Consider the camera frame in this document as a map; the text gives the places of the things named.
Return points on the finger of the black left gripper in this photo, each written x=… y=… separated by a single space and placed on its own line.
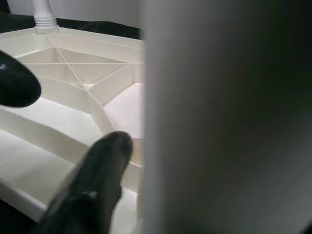
x=17 y=83

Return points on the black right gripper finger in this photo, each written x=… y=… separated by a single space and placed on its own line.
x=92 y=190

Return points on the white plastic table top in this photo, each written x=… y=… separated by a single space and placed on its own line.
x=48 y=122

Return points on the white plastic table leg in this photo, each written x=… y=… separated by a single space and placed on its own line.
x=45 y=14
x=195 y=122

